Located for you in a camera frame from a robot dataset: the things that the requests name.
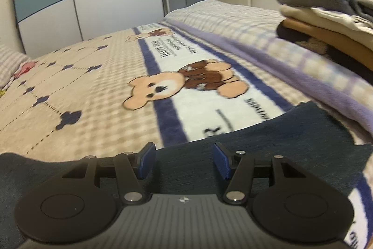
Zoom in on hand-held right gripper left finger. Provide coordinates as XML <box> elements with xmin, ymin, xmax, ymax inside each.
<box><xmin>61</xmin><ymin>142</ymin><xmax>156</xmax><ymax>206</ymax></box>

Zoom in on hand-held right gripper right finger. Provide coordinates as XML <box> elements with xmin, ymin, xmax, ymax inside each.
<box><xmin>213</xmin><ymin>142</ymin><xmax>311</xmax><ymax>206</ymax></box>

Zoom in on dark denim jeans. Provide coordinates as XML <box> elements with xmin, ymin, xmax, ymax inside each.
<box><xmin>0</xmin><ymin>101</ymin><xmax>373</xmax><ymax>249</ymax></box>

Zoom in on beige bear printed blanket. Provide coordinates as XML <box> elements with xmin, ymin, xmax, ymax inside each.
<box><xmin>0</xmin><ymin>20</ymin><xmax>373</xmax><ymax>249</ymax></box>

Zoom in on purple plaid quilt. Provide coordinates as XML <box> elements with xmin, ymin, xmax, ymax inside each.
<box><xmin>164</xmin><ymin>0</ymin><xmax>373</xmax><ymax>136</ymax></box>

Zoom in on black patterned folded garment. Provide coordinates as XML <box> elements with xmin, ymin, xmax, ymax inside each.
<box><xmin>276</xmin><ymin>25</ymin><xmax>331</xmax><ymax>58</ymax></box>

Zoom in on pink cloth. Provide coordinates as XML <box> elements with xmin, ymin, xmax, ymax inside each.
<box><xmin>13</xmin><ymin>61</ymin><xmax>38</xmax><ymax>79</ymax></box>

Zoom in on white and teal wardrobe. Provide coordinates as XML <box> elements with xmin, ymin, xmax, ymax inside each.
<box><xmin>9</xmin><ymin>0</ymin><xmax>169</xmax><ymax>58</ymax></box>

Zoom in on plaid pillow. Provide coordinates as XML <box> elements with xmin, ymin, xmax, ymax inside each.
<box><xmin>0</xmin><ymin>43</ymin><xmax>32</xmax><ymax>86</ymax></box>

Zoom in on cream folded garment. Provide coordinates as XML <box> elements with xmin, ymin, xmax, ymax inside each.
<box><xmin>279</xmin><ymin>5</ymin><xmax>373</xmax><ymax>34</ymax></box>

